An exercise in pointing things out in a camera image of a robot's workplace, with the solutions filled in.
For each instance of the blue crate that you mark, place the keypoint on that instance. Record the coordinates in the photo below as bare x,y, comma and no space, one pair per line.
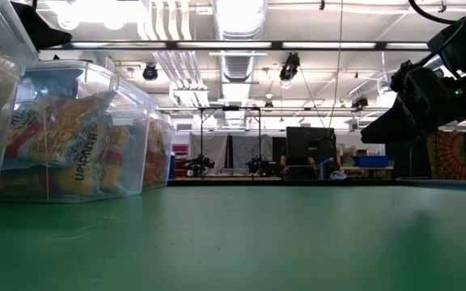
370,161

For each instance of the black hanging ceiling device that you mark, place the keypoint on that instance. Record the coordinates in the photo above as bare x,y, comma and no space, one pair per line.
289,66
360,102
150,72

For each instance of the black monitor screen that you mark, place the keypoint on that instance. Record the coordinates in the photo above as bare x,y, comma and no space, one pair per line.
306,141

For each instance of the black partition panel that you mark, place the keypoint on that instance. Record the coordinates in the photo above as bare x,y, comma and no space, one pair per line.
399,161

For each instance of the blue and white chair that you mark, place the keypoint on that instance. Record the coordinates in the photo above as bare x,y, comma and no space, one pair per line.
330,169

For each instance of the blue barrel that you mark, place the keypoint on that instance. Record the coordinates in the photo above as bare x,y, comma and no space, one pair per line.
171,165

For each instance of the red storage rack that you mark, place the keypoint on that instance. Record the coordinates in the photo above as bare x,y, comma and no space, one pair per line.
180,155

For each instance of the long wooden bench top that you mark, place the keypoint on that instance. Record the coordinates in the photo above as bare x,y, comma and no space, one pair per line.
225,178

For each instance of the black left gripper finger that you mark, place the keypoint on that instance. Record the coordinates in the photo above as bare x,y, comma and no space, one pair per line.
43,30

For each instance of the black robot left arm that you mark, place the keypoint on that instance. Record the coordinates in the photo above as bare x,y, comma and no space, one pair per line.
51,83

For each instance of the black tripod frame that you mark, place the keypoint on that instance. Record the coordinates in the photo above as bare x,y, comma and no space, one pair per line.
201,133

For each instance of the small black background robot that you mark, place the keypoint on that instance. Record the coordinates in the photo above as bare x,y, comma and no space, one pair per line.
261,165
199,165

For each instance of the person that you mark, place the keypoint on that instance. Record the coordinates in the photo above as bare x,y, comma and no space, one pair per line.
283,161

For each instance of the black aluminium table frame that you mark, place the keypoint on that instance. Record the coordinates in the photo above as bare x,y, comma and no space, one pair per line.
378,182

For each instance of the silver ribbed ceiling duct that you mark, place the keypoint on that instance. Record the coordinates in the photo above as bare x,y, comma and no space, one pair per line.
237,66

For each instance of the orange mandala tapestry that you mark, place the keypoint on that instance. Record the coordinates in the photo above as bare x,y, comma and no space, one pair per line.
446,155

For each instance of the long ceiling light strip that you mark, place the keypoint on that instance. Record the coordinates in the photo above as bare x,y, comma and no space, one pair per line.
225,45
297,109

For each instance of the green table mat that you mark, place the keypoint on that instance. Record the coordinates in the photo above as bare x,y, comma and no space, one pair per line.
257,242

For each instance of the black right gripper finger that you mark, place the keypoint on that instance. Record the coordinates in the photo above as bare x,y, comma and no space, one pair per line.
391,127

